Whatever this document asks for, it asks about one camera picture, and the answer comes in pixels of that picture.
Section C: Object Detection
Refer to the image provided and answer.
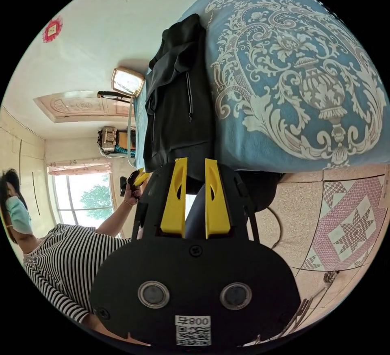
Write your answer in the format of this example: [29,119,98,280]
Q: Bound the shelf with bags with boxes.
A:
[97,126,137,158]

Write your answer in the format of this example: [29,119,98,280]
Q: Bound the black jacket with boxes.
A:
[142,13,216,173]

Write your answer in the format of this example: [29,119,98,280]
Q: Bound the bed with blue patterned quilt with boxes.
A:
[133,0,390,174]

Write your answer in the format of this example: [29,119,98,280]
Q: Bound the person's left forearm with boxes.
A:
[95,196,138,239]

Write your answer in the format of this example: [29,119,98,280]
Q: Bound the window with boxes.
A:
[48,172,123,234]

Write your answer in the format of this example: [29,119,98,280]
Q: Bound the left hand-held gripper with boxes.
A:
[127,168,151,199]

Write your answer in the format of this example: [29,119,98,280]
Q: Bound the pink curtain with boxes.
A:
[46,161,113,176]

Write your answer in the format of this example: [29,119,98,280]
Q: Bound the person's body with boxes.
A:
[0,168,153,346]

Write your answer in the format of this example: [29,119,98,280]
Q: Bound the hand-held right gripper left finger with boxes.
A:
[160,157,189,239]

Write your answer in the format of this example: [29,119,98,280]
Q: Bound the person's left hand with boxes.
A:
[123,185,143,207]

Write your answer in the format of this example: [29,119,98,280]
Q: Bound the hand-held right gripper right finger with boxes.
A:
[204,158,231,240]

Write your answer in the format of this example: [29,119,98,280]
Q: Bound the gold framed clock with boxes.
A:
[110,66,146,98]

